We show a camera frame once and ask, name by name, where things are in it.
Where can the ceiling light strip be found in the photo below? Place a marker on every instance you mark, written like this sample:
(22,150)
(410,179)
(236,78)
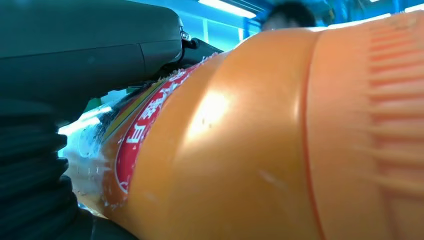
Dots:
(228,8)

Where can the orange plastic bottle clear cap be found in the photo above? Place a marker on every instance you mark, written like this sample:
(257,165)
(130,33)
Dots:
(248,132)

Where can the person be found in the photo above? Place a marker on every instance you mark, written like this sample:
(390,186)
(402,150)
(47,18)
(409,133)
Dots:
(291,15)

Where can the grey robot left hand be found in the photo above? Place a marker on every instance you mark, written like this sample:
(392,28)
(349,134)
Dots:
(82,43)

